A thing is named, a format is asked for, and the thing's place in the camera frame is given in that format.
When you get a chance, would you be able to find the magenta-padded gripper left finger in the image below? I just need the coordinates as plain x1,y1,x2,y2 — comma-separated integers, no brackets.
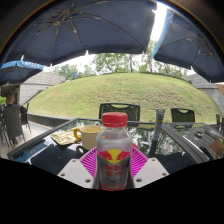
57,147,101,190

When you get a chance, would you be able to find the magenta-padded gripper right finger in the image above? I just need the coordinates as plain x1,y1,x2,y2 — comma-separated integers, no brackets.
128,146,170,190

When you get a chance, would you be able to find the clear red-capped drink bottle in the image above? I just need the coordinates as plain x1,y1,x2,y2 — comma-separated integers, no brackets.
95,112,133,192

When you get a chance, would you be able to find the grey umbrella pole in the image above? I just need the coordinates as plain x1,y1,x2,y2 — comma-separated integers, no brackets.
148,109,166,158

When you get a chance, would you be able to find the dark slatted table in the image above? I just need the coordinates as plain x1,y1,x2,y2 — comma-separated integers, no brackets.
162,121,224,164

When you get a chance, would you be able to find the small dark cup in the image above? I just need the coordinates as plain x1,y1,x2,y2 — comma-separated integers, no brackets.
195,127,206,138

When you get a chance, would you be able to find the brown paper bag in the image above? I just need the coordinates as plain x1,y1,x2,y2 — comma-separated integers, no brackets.
209,137,224,160

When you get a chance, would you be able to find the dark wicker chair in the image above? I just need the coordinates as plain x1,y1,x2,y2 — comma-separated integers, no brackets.
20,102,32,134
1,104,26,146

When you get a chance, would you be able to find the grey wooden shed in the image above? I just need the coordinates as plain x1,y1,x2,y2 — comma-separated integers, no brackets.
0,70,67,106

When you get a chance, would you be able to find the grey roofed building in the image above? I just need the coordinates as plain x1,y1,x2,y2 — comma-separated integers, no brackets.
185,73,224,115

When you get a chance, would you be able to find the navy umbrella with blue edge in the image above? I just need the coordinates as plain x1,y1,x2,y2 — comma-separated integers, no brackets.
0,59,45,87

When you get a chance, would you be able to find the large navy patio umbrella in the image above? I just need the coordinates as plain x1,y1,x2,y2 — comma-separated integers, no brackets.
0,0,158,68

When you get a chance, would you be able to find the cream mug with yellow handle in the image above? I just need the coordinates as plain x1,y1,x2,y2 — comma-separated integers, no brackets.
73,124,103,151

